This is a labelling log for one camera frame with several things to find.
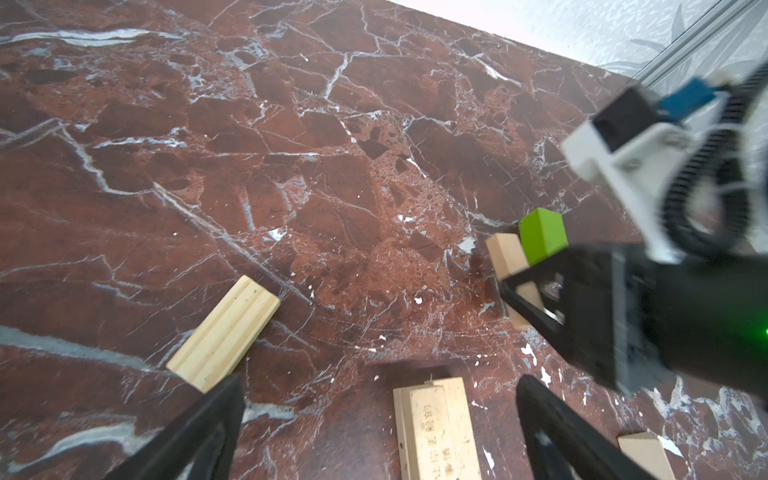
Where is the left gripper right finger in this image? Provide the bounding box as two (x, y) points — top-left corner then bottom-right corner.
(516, 375), (653, 480)

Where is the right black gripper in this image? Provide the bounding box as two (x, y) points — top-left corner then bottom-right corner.
(498, 244), (767, 400)

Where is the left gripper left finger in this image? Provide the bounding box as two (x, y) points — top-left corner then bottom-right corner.
(106, 374), (245, 479)

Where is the wood block with writing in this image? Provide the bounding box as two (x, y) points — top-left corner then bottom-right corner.
(410, 386), (458, 479)

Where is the plain wood block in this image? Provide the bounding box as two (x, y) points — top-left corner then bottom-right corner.
(393, 386), (419, 479)

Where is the grooved wood block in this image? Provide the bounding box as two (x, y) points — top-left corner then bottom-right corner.
(166, 276), (281, 393)

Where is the green block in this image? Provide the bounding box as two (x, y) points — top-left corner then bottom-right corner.
(519, 208), (569, 266)

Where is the small wood cube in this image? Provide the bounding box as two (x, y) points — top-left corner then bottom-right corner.
(617, 432), (675, 480)

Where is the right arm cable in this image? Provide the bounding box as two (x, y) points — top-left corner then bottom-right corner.
(659, 77), (768, 259)

